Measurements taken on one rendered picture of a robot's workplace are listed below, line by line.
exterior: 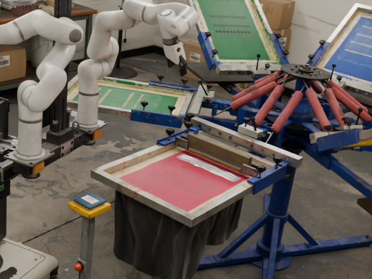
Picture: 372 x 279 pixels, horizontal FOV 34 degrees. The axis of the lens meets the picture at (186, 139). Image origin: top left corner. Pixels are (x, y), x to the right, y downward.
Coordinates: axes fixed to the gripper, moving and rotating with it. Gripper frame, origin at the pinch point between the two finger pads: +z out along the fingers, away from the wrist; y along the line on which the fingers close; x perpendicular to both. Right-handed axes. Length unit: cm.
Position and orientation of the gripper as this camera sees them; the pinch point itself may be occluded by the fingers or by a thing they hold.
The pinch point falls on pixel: (177, 68)
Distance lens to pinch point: 269.6
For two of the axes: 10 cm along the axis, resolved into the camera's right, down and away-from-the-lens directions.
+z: 1.6, 7.2, 6.8
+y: -5.8, -4.9, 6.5
